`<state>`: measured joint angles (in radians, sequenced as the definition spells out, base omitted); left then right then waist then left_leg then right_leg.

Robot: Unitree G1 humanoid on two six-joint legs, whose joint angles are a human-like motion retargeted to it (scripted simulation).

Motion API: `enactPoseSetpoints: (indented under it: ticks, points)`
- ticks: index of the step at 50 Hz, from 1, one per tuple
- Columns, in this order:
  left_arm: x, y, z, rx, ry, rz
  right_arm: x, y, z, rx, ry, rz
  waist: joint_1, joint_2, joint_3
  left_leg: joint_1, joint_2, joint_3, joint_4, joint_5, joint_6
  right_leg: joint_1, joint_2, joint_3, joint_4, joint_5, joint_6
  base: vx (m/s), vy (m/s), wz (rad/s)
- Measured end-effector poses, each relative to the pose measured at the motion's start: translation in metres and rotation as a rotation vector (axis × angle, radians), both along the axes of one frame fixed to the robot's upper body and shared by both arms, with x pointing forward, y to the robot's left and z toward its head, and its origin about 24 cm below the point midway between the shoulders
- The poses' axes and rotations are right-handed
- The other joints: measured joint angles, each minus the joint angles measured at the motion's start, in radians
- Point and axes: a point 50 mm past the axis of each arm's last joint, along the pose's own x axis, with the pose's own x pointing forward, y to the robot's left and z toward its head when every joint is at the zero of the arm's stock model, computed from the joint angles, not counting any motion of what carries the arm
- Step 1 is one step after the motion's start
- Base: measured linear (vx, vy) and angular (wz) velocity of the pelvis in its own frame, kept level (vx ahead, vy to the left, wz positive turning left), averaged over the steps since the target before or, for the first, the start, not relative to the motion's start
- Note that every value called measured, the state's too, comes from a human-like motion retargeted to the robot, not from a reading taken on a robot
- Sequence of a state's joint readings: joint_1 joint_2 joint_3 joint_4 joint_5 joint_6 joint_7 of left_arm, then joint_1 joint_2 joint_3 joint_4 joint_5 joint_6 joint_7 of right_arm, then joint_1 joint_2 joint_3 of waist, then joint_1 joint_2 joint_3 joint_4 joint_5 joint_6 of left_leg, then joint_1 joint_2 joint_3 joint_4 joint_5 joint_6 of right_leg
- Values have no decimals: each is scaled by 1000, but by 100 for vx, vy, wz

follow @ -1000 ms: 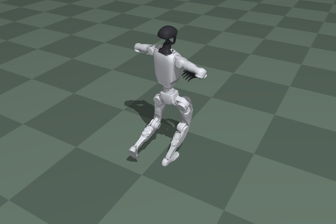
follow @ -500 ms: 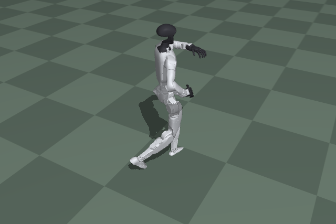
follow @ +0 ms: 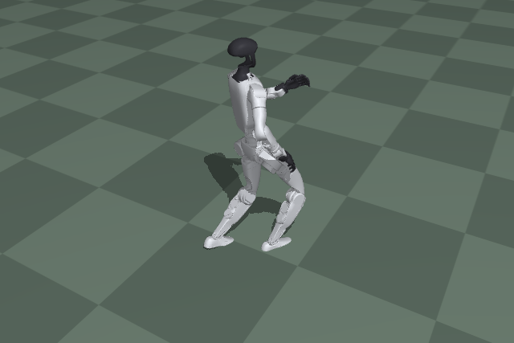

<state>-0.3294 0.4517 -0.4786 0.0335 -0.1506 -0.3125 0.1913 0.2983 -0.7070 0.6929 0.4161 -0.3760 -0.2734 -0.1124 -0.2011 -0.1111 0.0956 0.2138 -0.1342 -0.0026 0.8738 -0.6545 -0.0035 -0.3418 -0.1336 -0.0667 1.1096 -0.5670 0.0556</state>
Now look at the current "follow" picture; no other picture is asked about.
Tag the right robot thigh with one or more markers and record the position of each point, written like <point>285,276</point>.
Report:
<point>294,179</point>

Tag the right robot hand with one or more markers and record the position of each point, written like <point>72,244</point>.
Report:
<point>289,160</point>

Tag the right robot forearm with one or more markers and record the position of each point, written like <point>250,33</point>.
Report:
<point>272,145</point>

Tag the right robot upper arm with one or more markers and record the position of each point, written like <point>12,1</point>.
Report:
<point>257,96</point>

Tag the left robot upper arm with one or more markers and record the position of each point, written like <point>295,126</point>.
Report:
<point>228,75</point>

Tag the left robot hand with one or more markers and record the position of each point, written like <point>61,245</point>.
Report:
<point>293,82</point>

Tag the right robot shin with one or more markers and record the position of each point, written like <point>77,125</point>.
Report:
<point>287,214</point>

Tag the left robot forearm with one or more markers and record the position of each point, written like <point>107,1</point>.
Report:
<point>272,93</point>

